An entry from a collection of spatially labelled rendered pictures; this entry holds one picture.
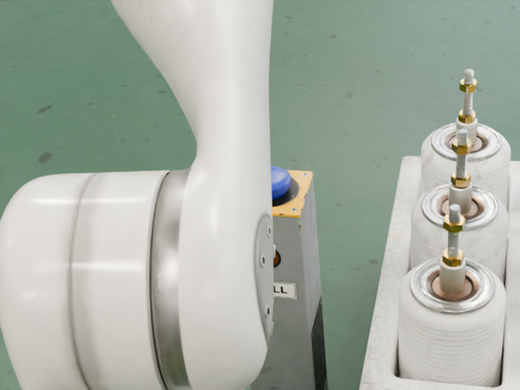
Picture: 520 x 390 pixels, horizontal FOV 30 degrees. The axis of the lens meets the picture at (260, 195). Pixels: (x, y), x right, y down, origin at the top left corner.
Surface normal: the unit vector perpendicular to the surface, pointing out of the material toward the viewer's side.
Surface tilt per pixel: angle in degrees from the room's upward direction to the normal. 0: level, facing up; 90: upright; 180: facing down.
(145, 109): 0
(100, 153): 0
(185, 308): 60
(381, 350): 0
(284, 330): 90
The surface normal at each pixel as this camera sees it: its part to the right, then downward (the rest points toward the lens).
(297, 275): -0.22, 0.59
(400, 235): -0.09, -0.81
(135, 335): -0.10, 0.29
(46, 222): -0.12, -0.55
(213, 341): 0.11, 0.37
